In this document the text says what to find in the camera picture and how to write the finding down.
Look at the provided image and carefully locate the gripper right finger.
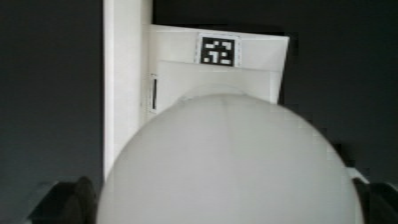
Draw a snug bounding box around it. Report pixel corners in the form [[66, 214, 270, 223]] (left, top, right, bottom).
[[352, 178, 398, 224]]

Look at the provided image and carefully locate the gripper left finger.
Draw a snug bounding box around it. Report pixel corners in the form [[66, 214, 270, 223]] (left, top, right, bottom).
[[16, 176, 98, 224]]

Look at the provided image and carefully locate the white lamp bulb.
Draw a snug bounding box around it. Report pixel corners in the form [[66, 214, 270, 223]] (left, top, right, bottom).
[[96, 91, 365, 224]]

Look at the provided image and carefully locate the white lamp base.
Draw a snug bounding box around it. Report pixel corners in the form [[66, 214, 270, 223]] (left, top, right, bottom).
[[143, 25, 290, 121]]

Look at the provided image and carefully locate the white right fence rail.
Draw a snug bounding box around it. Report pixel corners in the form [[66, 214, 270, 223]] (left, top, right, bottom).
[[103, 0, 153, 177]]

